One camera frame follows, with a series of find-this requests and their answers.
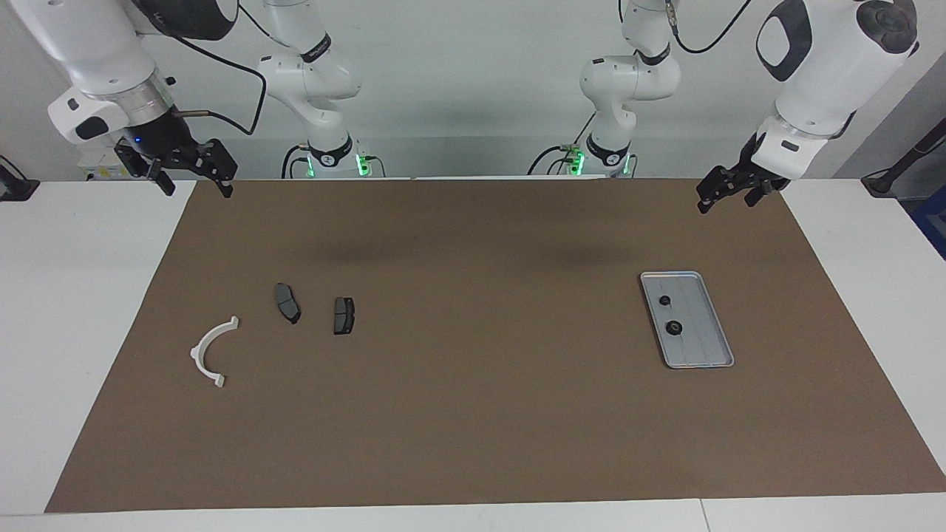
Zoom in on black table clamp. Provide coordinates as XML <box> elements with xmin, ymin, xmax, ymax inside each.
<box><xmin>0</xmin><ymin>155</ymin><xmax>39</xmax><ymax>202</ymax></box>

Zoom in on white semicircular bracket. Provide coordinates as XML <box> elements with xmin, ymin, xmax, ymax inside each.
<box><xmin>191</xmin><ymin>316</ymin><xmax>240</xmax><ymax>389</ymax></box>

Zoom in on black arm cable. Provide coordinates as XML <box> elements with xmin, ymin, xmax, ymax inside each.
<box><xmin>166</xmin><ymin>33</ymin><xmax>267</xmax><ymax>137</ymax></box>
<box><xmin>667</xmin><ymin>0</ymin><xmax>749</xmax><ymax>53</ymax></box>

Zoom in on black right arm base cables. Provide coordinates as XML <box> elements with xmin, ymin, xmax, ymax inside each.
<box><xmin>281</xmin><ymin>144</ymin><xmax>385</xmax><ymax>180</ymax></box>

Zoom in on blue box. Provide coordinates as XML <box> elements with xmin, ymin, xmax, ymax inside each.
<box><xmin>913</xmin><ymin>185</ymin><xmax>946</xmax><ymax>259</ymax></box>

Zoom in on black arm base cables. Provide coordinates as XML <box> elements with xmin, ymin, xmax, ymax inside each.
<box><xmin>527</xmin><ymin>111</ymin><xmax>599</xmax><ymax>177</ymax></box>
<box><xmin>281</xmin><ymin>144</ymin><xmax>385</xmax><ymax>180</ymax></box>

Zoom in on brown table mat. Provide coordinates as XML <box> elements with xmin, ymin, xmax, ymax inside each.
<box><xmin>44</xmin><ymin>177</ymin><xmax>946</xmax><ymax>514</ymax></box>

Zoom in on curved grey brake pad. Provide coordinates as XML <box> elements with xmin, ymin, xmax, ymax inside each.
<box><xmin>274</xmin><ymin>283</ymin><xmax>302</xmax><ymax>325</ymax></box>

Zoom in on black stand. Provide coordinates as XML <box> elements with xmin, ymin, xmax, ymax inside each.
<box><xmin>861</xmin><ymin>118</ymin><xmax>946</xmax><ymax>197</ymax></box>

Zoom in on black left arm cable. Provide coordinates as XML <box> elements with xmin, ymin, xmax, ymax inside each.
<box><xmin>667</xmin><ymin>0</ymin><xmax>749</xmax><ymax>53</ymax></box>

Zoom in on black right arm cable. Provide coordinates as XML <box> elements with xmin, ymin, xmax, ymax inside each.
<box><xmin>166</xmin><ymin>33</ymin><xmax>267</xmax><ymax>137</ymax></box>

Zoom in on black left arm base cables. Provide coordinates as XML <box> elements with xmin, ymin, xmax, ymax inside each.
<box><xmin>527</xmin><ymin>111</ymin><xmax>599</xmax><ymax>177</ymax></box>

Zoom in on silver metal tray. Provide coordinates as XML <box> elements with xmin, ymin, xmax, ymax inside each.
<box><xmin>640</xmin><ymin>270</ymin><xmax>735</xmax><ymax>369</ymax></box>

